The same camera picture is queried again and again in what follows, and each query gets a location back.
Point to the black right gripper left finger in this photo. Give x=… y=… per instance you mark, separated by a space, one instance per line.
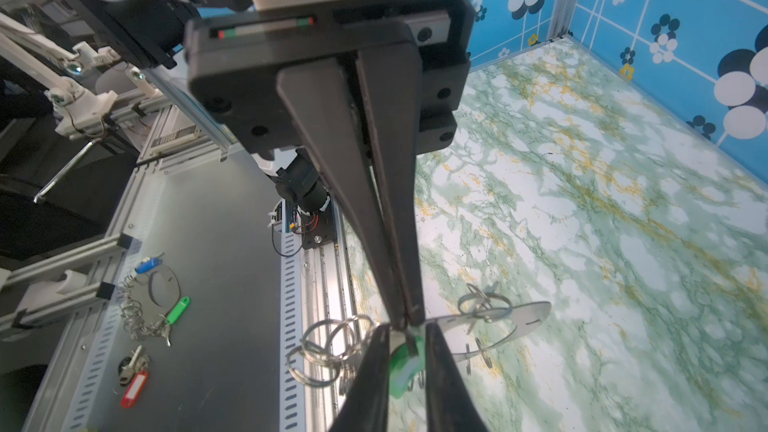
x=366 y=405

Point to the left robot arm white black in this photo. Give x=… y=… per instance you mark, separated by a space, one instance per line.
x=146 y=33

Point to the green key tag with key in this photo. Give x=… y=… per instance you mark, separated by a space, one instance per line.
x=404 y=366

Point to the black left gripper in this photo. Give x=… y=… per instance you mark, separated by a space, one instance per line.
x=310 y=74

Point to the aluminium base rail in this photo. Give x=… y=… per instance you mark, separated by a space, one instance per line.
x=314 y=285

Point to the remote handset on bench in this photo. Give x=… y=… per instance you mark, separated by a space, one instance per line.
x=175 y=139

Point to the steel key organizer plate with rings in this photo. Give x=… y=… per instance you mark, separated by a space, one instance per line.
x=339 y=345

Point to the green key tag on bench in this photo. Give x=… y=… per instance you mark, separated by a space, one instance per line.
x=178 y=310

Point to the blue tool on bench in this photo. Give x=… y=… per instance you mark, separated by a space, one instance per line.
x=148 y=264

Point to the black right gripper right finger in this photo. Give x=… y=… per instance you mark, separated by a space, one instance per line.
x=449 y=406

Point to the red key tag on bench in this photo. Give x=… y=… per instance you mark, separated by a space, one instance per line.
x=134 y=389

